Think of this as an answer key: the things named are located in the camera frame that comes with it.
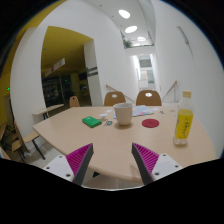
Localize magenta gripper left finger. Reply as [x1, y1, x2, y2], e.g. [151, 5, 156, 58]
[44, 144, 93, 186]

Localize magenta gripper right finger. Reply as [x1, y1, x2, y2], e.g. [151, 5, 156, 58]
[132, 143, 182, 185]

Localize red round coaster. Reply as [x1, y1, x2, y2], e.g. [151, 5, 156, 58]
[142, 119, 159, 128]

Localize green small box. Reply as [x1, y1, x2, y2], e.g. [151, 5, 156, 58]
[82, 116, 102, 128]

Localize small items near box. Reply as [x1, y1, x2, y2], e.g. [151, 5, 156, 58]
[99, 113, 112, 126]

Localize papers on table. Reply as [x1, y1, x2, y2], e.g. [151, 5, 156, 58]
[132, 105, 154, 117]

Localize yellow drink plastic bottle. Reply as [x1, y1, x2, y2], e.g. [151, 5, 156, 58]
[173, 90, 194, 145]

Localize wooden chair at left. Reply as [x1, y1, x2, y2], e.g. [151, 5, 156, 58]
[7, 123, 45, 162]

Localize wooden chair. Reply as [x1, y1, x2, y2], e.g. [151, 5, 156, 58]
[136, 90, 162, 106]
[7, 123, 45, 162]
[104, 91, 126, 106]

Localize small side desk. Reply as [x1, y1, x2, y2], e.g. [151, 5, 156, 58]
[33, 104, 64, 120]

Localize white ceramic cup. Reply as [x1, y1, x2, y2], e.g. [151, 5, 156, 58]
[113, 103, 133, 126]

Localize far orange chair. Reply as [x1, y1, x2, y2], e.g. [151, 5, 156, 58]
[69, 96, 80, 107]

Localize right wooden chair back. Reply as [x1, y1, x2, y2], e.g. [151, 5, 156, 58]
[136, 90, 162, 106]

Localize left wooden chair back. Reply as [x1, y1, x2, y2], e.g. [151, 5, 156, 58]
[104, 91, 126, 106]

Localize hanging white sign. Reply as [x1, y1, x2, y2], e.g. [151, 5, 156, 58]
[44, 58, 65, 77]

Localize balcony potted plant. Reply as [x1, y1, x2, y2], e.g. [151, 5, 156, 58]
[123, 39, 132, 49]

